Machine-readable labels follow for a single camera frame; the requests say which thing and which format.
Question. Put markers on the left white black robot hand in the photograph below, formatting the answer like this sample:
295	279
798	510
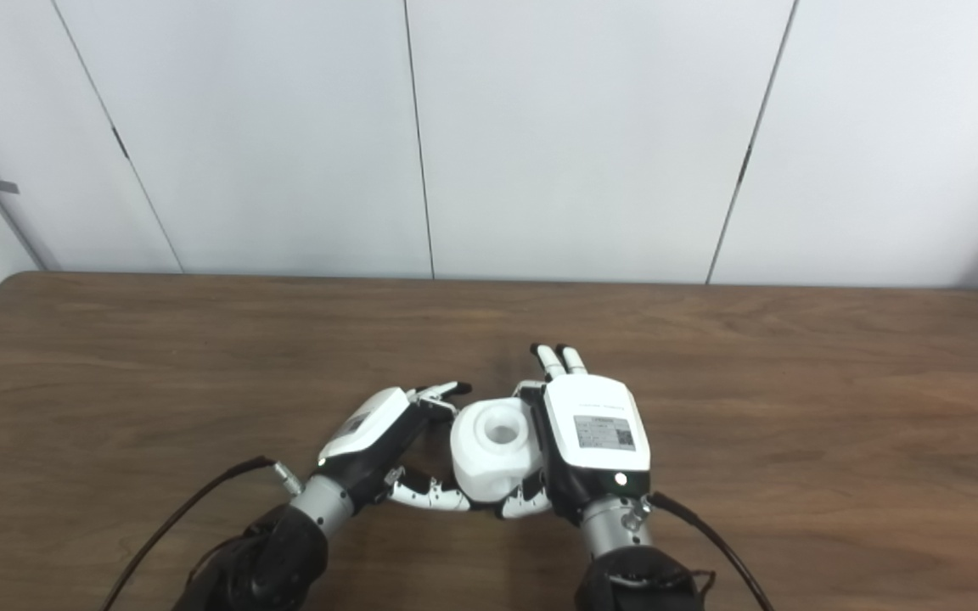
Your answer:
366	433

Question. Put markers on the round white plastic piece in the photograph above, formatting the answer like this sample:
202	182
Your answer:
489	462

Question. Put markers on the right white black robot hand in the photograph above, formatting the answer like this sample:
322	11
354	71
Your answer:
595	433

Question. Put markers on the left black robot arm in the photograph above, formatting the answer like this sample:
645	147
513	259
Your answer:
268	560

